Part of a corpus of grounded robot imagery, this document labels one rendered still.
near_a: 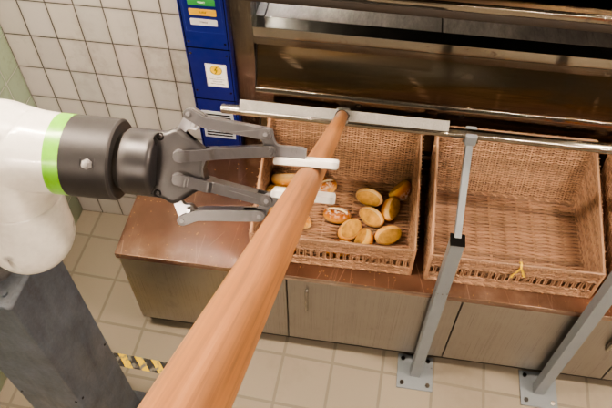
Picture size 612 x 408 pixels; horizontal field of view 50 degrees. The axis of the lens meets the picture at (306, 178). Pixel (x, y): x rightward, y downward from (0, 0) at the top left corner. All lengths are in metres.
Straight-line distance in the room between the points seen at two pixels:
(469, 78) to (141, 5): 1.10
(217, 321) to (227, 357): 0.03
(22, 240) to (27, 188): 0.08
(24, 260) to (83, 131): 0.20
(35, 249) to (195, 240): 1.54
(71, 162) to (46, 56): 1.85
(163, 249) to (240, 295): 2.04
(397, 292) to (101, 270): 1.41
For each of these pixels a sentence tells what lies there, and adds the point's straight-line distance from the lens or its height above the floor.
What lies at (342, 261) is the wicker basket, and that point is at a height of 0.62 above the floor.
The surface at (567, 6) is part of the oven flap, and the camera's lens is 2.02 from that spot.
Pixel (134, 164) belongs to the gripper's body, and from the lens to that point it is 0.72.
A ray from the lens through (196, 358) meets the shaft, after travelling 0.25.
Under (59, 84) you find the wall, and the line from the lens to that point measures 2.65.
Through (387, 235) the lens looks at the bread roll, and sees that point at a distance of 2.28.
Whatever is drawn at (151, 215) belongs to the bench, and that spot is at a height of 0.58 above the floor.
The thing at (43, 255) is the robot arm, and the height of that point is 1.84.
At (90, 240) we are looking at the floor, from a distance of 3.17.
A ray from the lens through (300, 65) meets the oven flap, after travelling 2.25.
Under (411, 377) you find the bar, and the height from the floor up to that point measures 0.01.
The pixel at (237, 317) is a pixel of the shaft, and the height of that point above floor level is 2.25.
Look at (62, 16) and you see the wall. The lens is 2.41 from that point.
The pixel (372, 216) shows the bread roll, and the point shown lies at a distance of 2.32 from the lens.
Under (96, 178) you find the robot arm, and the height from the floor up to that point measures 1.97.
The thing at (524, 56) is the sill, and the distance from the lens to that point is 2.19.
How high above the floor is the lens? 2.51
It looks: 51 degrees down
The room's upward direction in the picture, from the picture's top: straight up
